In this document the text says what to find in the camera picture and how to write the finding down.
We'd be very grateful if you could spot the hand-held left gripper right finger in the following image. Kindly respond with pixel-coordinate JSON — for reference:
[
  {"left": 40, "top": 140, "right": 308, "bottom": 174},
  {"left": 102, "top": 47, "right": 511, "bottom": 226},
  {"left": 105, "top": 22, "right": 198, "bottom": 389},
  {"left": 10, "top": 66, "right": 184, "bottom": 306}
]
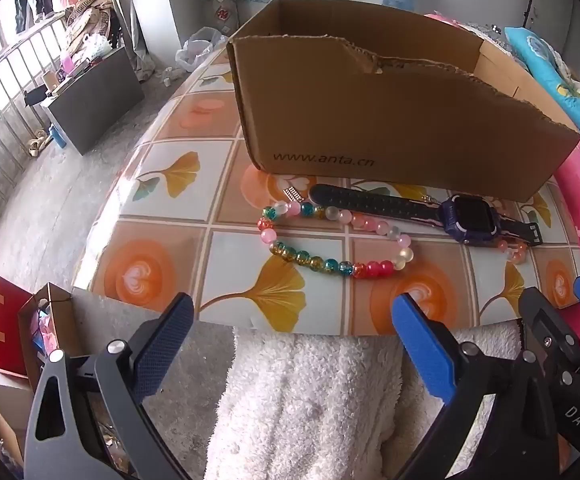
[{"left": 391, "top": 292, "right": 566, "bottom": 480}]

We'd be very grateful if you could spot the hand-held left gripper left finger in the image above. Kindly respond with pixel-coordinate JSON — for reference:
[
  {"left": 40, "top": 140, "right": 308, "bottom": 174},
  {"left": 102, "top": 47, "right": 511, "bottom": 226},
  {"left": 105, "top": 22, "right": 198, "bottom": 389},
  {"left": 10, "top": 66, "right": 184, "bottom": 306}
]
[{"left": 24, "top": 292, "right": 195, "bottom": 480}]

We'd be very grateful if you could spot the pink bead bracelet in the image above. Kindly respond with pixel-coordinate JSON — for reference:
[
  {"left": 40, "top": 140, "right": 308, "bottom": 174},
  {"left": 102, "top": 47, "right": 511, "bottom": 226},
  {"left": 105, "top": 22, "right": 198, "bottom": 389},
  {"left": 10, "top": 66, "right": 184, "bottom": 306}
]
[{"left": 495, "top": 239, "right": 529, "bottom": 264}]

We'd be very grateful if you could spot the purple smart watch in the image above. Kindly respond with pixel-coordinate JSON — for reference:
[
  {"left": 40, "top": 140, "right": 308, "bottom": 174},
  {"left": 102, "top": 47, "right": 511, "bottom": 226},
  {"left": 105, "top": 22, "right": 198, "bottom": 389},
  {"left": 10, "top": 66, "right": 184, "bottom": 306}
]
[{"left": 309, "top": 183, "right": 543, "bottom": 248}]

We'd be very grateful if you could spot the multicolour bead bracelet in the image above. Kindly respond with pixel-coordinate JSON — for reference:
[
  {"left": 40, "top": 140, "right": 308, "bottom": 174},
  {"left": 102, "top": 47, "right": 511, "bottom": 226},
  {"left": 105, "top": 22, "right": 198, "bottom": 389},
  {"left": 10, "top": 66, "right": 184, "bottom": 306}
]
[{"left": 257, "top": 200, "right": 415, "bottom": 279}]

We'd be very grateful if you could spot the brown cardboard box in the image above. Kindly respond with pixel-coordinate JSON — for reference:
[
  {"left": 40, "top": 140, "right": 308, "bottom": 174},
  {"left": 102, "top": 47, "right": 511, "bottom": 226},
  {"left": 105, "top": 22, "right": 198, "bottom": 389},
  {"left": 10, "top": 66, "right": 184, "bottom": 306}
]
[{"left": 226, "top": 0, "right": 580, "bottom": 202}]

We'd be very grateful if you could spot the brown paper bag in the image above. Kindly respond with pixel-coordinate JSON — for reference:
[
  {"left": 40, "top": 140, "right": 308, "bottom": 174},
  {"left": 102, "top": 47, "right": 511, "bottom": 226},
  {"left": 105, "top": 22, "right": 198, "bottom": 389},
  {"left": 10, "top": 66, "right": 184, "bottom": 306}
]
[{"left": 18, "top": 282, "right": 83, "bottom": 391}]

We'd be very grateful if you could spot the white fleece garment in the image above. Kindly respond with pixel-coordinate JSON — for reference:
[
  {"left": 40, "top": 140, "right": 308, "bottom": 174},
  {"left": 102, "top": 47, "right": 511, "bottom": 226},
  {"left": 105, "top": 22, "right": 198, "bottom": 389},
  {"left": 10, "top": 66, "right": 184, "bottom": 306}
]
[{"left": 205, "top": 327, "right": 521, "bottom": 480}]

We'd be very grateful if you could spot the red gift bag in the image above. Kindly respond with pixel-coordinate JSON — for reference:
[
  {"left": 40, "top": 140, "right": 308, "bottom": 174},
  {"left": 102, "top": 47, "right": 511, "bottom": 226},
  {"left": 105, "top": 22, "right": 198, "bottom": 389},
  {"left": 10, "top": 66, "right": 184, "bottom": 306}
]
[{"left": 0, "top": 276, "right": 31, "bottom": 379}]

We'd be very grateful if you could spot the blue pillow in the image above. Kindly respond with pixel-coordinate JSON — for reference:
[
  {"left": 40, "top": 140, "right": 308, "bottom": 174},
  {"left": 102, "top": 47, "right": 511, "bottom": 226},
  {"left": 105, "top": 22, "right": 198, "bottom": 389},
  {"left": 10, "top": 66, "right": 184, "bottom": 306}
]
[{"left": 505, "top": 26, "right": 580, "bottom": 157}]

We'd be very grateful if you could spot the grey cabinet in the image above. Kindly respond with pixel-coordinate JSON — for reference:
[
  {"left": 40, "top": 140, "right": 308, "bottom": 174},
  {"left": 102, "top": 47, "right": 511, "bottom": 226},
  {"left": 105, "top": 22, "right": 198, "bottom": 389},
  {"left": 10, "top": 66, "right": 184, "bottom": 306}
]
[{"left": 40, "top": 46, "right": 145, "bottom": 156}]

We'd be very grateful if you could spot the grey lace cloth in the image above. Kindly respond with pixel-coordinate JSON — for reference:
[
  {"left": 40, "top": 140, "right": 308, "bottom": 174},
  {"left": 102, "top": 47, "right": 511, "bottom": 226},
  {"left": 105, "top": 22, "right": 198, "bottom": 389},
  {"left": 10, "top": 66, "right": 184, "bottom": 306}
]
[{"left": 467, "top": 21, "right": 518, "bottom": 63}]

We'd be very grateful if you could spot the white plastic bag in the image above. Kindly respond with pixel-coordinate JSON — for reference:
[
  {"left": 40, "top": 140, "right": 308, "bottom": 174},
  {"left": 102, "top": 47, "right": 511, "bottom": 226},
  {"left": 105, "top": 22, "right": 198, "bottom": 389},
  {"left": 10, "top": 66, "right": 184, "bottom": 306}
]
[{"left": 176, "top": 26, "right": 228, "bottom": 74}]

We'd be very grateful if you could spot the grey curtain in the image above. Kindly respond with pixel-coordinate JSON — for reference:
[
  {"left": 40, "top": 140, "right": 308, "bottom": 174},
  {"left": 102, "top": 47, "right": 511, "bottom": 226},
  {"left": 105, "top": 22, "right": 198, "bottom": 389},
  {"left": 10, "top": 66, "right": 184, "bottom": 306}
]
[{"left": 107, "top": 0, "right": 153, "bottom": 84}]

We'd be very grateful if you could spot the pile of brown clothes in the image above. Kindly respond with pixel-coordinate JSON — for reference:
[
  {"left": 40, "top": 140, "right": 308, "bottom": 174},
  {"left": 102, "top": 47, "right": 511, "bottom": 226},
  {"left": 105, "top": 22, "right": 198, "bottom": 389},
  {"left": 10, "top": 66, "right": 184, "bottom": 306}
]
[{"left": 66, "top": 0, "right": 121, "bottom": 47}]

